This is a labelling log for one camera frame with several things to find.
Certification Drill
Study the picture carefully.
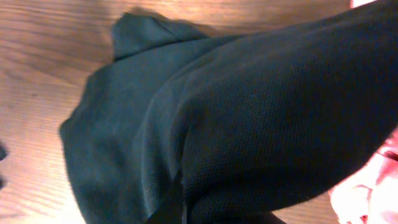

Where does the black polo shirt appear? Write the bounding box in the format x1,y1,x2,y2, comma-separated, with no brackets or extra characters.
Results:
58,0,398,224

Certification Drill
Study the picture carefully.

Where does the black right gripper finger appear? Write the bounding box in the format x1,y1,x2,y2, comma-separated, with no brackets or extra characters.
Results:
146,174,188,224

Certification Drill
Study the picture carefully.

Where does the salmon pink shirt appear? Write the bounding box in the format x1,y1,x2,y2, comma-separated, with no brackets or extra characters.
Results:
327,1,397,223

